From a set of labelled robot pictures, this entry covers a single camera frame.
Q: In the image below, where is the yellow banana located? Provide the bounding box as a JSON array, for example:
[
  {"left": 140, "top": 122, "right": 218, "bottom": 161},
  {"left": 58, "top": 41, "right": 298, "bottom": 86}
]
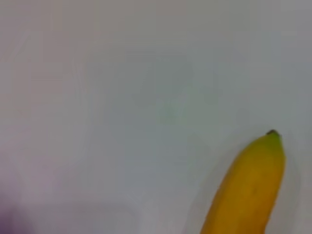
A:
[{"left": 199, "top": 129, "right": 286, "bottom": 234}]

